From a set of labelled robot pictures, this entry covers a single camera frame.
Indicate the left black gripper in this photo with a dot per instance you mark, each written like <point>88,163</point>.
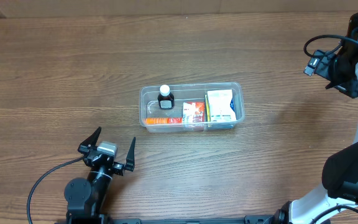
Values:
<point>130,157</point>

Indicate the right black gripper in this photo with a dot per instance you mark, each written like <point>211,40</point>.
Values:
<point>350,85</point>

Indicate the orange effervescent tablet tube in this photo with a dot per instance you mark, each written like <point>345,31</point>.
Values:
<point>153,121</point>

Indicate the dark syrup bottle white cap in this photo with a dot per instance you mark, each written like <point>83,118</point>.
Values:
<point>165,98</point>

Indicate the red white medicine box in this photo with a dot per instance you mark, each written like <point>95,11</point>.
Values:
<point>193,115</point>

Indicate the blue lozenge box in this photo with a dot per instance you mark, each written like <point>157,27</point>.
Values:
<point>220,108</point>

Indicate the white plaster box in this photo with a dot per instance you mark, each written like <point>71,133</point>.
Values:
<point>223,92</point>

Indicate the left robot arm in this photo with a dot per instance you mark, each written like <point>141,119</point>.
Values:
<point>85,196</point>

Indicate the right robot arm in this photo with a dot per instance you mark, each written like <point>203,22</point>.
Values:
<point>338,190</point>

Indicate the clear plastic container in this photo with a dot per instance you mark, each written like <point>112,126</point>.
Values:
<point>149,108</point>

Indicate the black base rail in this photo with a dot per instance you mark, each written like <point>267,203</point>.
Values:
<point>248,219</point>

